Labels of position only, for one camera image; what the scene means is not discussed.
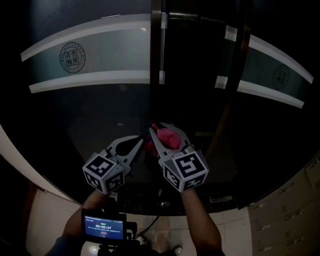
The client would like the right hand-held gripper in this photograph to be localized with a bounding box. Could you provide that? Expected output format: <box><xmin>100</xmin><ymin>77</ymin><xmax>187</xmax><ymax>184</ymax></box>
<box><xmin>148</xmin><ymin>121</ymin><xmax>210</xmax><ymax>194</ymax></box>

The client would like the frosted band glass door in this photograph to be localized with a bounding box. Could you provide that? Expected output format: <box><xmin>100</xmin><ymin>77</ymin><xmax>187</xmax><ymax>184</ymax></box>
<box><xmin>214</xmin><ymin>0</ymin><xmax>320</xmax><ymax>208</ymax></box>
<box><xmin>0</xmin><ymin>0</ymin><xmax>167</xmax><ymax>201</ymax></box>

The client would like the black monitor mount rig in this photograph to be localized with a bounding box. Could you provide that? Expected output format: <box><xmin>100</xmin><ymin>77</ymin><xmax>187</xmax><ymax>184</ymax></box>
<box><xmin>97</xmin><ymin>221</ymin><xmax>141</xmax><ymax>256</ymax></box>

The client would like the person's left forearm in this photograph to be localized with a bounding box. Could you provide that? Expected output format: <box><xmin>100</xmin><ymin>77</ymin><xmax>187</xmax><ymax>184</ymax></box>
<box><xmin>61</xmin><ymin>191</ymin><xmax>111</xmax><ymax>238</ymax></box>

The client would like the black cable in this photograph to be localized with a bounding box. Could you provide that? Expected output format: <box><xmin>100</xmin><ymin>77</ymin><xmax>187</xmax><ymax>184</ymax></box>
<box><xmin>136</xmin><ymin>214</ymin><xmax>161</xmax><ymax>242</ymax></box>

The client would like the pink cleaning cloth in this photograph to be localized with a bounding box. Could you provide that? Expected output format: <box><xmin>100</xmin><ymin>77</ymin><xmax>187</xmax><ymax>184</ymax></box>
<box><xmin>143</xmin><ymin>123</ymin><xmax>181</xmax><ymax>157</ymax></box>

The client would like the small black monitor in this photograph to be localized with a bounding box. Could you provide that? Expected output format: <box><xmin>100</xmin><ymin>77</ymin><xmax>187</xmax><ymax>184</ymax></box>
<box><xmin>81</xmin><ymin>208</ymin><xmax>128</xmax><ymax>243</ymax></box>

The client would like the person's blue shirt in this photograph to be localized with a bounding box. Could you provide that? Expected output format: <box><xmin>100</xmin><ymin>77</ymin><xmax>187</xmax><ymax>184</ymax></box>
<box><xmin>44</xmin><ymin>237</ymin><xmax>226</xmax><ymax>256</ymax></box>

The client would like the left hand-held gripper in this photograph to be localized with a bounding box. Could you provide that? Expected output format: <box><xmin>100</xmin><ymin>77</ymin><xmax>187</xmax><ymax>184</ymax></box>
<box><xmin>81</xmin><ymin>134</ymin><xmax>145</xmax><ymax>195</ymax></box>

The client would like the person's right forearm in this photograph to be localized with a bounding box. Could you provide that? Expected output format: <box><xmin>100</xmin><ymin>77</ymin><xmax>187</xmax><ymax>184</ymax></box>
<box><xmin>181</xmin><ymin>188</ymin><xmax>223</xmax><ymax>253</ymax></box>

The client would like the white locker cabinet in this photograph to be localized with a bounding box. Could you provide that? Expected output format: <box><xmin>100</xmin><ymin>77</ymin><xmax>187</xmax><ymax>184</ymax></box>
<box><xmin>247</xmin><ymin>152</ymin><xmax>320</xmax><ymax>256</ymax></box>

